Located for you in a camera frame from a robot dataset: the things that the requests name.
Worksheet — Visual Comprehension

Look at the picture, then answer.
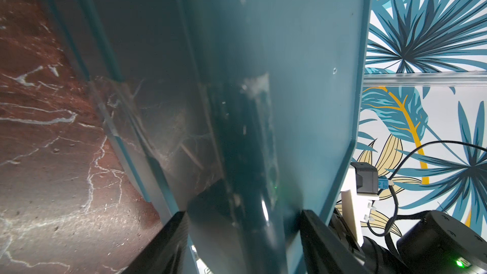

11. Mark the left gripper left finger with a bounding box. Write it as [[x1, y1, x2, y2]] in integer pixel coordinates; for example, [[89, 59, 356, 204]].
[[123, 211, 189, 274]]

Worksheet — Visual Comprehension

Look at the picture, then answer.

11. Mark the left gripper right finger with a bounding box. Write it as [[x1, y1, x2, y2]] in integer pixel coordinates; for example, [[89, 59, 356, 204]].
[[299, 210, 365, 274]]

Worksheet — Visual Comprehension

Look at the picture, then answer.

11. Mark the teal drawer cabinet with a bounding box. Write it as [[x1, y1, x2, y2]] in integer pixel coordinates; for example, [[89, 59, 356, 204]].
[[40, 0, 371, 273]]

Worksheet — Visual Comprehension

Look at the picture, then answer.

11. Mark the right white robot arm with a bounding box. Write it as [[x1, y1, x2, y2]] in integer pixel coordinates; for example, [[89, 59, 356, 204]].
[[329, 211, 486, 273]]

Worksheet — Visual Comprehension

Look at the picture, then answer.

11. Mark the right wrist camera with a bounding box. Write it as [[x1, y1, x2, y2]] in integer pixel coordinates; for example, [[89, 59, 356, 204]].
[[341, 162, 379, 247]]

